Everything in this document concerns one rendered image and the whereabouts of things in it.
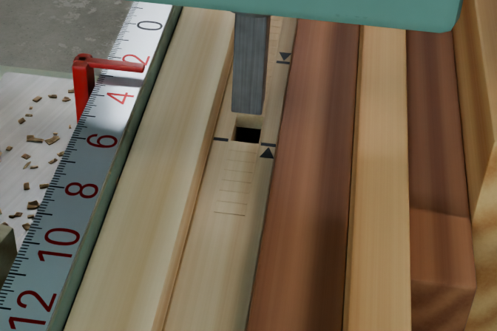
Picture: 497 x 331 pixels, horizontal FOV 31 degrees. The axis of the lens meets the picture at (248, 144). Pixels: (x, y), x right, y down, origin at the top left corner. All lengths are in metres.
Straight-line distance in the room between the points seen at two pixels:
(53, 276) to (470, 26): 0.14
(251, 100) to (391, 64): 0.05
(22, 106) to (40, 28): 1.62
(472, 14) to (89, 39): 1.84
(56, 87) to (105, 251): 0.32
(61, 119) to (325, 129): 0.27
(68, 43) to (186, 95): 1.81
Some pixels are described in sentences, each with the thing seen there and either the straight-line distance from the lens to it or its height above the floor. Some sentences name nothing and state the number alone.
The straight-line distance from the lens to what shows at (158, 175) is 0.24.
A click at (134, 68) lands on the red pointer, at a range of 0.26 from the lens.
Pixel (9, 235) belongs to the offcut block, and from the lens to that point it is 0.39.
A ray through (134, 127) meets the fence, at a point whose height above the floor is 0.95.
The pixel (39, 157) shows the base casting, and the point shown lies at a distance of 0.49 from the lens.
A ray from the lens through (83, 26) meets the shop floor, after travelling 2.14.
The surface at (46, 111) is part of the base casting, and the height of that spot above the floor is 0.80.
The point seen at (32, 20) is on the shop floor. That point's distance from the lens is 2.18.
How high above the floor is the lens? 1.11
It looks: 39 degrees down
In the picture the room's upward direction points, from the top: 3 degrees clockwise
